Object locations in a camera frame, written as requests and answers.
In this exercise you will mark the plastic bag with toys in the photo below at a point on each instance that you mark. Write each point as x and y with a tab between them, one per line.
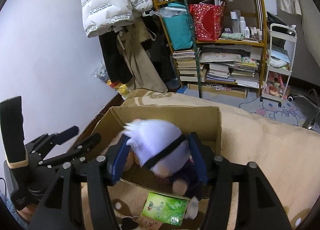
101	73

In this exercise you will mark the white rolling cart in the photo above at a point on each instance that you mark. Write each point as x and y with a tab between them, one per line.
280	56

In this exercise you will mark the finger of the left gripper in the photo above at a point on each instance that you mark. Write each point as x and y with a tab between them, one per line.
78	151
64	136

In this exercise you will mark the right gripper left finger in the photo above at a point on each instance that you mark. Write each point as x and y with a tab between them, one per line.
85	199

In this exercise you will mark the beige patterned rug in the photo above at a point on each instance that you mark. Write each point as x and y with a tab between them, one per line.
287	155

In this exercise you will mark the wooden shelf unit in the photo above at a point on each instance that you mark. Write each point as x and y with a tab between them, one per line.
215	41

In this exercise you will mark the green tissue pack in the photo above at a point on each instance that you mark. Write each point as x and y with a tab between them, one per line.
165	209

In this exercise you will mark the beige coat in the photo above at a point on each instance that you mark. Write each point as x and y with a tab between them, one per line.
144	74

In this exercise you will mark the pink bagged plush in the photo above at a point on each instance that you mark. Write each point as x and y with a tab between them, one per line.
120	156

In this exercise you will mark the stack of books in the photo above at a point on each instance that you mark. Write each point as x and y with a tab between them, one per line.
225	63

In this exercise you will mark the teal bag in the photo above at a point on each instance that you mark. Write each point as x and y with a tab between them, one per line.
178	27

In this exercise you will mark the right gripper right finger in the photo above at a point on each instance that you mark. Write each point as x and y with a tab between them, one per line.
245	186

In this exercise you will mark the red gift bag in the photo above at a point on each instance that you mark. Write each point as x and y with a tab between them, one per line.
208	21

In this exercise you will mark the black coat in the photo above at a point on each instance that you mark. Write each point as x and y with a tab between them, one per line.
116	66

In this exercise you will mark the printed cardboard box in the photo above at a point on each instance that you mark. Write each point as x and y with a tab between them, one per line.
205	121

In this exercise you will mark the lavender haired plush doll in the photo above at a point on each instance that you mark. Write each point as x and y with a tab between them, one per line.
160	147

